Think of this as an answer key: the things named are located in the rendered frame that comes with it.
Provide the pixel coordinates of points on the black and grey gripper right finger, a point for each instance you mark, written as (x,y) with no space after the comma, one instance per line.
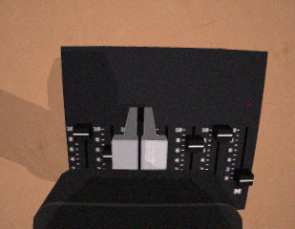
(153,147)

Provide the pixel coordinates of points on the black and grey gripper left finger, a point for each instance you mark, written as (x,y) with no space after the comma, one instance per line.
(126,147)

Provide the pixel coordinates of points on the black lighting desk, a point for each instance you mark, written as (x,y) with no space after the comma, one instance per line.
(199,96)

